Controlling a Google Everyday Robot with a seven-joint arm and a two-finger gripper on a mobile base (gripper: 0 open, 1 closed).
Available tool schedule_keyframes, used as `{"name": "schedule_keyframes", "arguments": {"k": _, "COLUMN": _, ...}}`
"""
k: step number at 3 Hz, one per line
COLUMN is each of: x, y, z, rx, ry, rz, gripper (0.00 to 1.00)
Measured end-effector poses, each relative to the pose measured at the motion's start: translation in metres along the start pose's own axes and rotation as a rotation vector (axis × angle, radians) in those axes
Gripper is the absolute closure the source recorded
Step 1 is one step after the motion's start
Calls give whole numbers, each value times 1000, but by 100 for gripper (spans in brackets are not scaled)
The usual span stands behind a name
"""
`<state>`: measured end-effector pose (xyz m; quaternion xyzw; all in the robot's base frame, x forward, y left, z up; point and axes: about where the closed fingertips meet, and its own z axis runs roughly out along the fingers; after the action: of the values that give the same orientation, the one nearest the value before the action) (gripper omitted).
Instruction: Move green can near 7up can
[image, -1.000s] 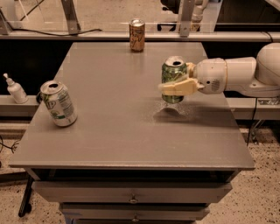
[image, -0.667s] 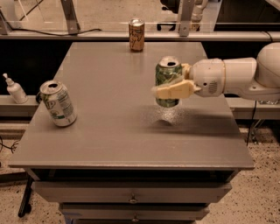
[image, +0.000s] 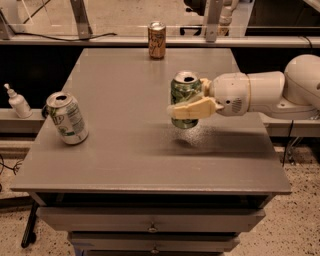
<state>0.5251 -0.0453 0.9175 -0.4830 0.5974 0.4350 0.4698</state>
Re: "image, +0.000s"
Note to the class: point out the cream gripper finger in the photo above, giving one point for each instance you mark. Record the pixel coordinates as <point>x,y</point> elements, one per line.
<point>205,86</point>
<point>201,108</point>

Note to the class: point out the white pump lotion bottle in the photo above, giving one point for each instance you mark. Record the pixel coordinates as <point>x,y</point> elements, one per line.
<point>18,103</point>

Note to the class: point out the green soda can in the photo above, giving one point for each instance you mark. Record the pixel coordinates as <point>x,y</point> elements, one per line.
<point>184,85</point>

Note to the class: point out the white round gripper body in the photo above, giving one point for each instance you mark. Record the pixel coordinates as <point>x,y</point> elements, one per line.
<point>229,94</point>

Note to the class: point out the metal bracket post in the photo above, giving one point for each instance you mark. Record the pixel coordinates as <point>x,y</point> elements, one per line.
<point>212,16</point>
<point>80,15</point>

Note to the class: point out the gold brown soda can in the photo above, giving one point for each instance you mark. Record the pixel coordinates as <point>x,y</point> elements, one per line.
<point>157,39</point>

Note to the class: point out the metal bracket post right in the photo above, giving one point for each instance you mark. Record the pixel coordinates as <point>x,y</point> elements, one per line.
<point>212,16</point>

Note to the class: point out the lower grey drawer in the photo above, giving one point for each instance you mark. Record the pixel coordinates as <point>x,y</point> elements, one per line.
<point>146,242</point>

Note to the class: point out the grey drawer cabinet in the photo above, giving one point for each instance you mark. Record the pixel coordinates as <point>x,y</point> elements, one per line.
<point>135,158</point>

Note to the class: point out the white green 7up can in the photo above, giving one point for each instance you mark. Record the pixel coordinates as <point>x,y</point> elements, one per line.
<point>63,108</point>

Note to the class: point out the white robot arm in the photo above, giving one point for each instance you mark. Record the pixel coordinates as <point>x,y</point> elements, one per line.
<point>291,94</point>

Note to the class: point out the grey drawer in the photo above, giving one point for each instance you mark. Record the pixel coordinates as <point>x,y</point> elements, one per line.
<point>146,242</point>
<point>150,220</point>

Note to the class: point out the metal bracket post left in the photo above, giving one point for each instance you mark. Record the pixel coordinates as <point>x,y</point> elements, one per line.
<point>80,15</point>

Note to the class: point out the upper grey drawer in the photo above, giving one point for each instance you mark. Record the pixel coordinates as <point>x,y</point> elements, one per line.
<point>150,220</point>

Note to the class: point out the black table leg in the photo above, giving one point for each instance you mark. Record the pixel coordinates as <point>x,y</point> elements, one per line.
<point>29,236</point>

